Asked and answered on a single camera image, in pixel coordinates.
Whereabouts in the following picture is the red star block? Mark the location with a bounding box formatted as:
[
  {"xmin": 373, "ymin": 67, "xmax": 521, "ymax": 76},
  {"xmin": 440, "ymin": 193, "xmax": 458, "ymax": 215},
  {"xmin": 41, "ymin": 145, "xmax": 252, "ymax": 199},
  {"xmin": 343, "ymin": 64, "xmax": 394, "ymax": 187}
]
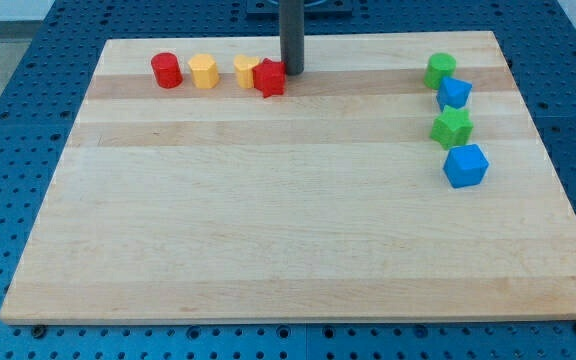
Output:
[{"xmin": 252, "ymin": 58, "xmax": 286, "ymax": 98}]

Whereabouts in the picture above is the green star block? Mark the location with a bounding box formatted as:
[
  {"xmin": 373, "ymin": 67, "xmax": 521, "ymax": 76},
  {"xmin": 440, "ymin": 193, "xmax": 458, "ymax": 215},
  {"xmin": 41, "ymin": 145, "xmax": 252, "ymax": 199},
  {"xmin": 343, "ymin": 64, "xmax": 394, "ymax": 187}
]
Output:
[{"xmin": 429, "ymin": 105, "xmax": 474, "ymax": 150}]

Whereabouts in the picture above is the light wooden board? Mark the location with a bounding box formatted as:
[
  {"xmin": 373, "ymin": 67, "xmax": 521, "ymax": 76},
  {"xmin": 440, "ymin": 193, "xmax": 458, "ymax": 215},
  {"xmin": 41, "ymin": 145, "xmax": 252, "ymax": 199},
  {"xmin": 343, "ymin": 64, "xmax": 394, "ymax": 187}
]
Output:
[{"xmin": 0, "ymin": 31, "xmax": 576, "ymax": 325}]

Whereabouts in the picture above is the yellow heart block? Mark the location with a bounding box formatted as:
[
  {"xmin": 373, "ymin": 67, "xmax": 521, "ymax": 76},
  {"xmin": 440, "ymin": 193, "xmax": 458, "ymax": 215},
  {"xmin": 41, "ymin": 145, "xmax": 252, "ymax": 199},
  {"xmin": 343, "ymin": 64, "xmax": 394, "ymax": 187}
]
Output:
[{"xmin": 233, "ymin": 54, "xmax": 260, "ymax": 89}]

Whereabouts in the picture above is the yellow hexagon block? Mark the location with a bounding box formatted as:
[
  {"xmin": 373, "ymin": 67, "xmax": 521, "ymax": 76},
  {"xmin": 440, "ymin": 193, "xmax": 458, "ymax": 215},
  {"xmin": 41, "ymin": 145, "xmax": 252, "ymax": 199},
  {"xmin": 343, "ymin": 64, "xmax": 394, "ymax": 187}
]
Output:
[{"xmin": 188, "ymin": 53, "xmax": 220, "ymax": 89}]

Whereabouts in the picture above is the red cylinder block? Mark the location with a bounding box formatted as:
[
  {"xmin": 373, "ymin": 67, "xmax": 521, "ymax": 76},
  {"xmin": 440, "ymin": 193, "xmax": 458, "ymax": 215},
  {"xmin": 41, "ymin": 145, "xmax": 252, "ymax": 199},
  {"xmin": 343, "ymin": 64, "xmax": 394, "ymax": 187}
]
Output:
[{"xmin": 151, "ymin": 52, "xmax": 183, "ymax": 89}]

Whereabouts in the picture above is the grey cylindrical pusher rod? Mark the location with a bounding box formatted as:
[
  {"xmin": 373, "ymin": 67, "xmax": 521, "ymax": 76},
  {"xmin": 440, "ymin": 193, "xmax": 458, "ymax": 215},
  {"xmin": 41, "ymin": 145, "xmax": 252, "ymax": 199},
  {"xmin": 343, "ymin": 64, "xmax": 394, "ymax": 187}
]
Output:
[{"xmin": 278, "ymin": 0, "xmax": 305, "ymax": 76}]

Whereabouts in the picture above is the blue cube block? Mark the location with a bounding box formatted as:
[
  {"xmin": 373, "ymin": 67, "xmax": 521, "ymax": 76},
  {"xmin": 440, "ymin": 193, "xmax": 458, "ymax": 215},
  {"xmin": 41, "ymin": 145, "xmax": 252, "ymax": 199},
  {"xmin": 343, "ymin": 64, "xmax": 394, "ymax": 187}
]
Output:
[{"xmin": 443, "ymin": 144, "xmax": 489, "ymax": 188}]

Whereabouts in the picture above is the blue pentagon block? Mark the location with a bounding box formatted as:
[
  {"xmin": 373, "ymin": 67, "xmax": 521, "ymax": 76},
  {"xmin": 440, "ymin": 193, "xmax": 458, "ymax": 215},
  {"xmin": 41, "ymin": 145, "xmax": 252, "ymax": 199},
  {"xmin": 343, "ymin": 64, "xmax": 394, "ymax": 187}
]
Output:
[{"xmin": 436, "ymin": 76, "xmax": 473, "ymax": 111}]

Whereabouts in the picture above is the green cylinder block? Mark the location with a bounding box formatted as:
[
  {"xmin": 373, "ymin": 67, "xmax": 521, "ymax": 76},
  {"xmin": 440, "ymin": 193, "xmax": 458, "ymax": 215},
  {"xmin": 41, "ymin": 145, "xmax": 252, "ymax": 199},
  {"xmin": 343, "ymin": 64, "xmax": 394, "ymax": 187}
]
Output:
[{"xmin": 423, "ymin": 52, "xmax": 457, "ymax": 90}]

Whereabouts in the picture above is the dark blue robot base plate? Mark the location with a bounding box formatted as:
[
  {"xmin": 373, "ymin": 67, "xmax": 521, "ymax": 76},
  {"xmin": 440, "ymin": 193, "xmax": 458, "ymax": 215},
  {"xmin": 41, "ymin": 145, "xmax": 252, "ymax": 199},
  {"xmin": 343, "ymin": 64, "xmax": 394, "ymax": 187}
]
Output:
[{"xmin": 244, "ymin": 0, "xmax": 354, "ymax": 19}]

